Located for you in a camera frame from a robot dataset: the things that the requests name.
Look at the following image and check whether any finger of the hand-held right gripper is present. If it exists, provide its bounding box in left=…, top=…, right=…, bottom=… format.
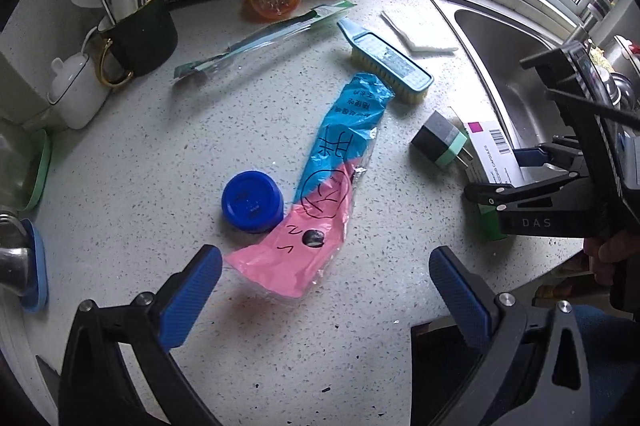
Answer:
left=510, top=135, right=588, bottom=172
left=464, top=170, right=586, bottom=213

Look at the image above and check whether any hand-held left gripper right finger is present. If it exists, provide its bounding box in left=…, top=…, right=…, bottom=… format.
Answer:
left=429, top=246, right=588, bottom=426

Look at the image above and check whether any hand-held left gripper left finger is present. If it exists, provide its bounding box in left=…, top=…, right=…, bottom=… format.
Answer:
left=59, top=245, right=223, bottom=426

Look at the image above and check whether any green white medicine box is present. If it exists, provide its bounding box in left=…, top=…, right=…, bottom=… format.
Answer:
left=447, top=106, right=526, bottom=242

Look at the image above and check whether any blue bottle cap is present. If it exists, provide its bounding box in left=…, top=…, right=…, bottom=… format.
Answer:
left=221, top=170, right=286, bottom=234

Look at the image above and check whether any blue scrubbing brush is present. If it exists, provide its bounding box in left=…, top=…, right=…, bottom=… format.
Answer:
left=336, top=17, right=435, bottom=101

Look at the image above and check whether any pink blue plastic wrapper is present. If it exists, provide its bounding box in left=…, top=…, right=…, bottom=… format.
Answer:
left=223, top=73, right=393, bottom=302

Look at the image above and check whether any person's right hand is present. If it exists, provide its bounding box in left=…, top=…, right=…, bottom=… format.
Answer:
left=584, top=230, right=636, bottom=288

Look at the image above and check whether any black green charger plug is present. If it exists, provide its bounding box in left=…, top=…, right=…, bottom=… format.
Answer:
left=411, top=110, right=476, bottom=172

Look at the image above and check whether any steel sink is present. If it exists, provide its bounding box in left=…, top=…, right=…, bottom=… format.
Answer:
left=420, top=0, right=601, bottom=157

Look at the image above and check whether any blue saucer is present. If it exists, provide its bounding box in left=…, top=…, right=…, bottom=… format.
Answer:
left=20, top=219, right=49, bottom=312

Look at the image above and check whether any steel faucet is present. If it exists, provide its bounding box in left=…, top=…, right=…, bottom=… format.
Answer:
left=575, top=0, right=626, bottom=42

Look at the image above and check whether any steel teapot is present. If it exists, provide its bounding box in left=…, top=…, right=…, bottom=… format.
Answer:
left=0, top=206, right=33, bottom=297

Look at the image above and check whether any green tray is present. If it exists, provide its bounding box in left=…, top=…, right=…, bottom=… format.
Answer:
left=0, top=129, right=53, bottom=212

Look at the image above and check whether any white lidded pot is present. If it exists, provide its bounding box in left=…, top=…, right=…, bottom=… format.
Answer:
left=46, top=41, right=113, bottom=130

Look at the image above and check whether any dark utensil mug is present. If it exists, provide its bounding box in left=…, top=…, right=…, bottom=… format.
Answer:
left=97, top=0, right=179, bottom=87

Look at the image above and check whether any toothbrush package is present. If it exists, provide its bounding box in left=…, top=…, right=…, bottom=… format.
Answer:
left=172, top=0, right=357, bottom=82

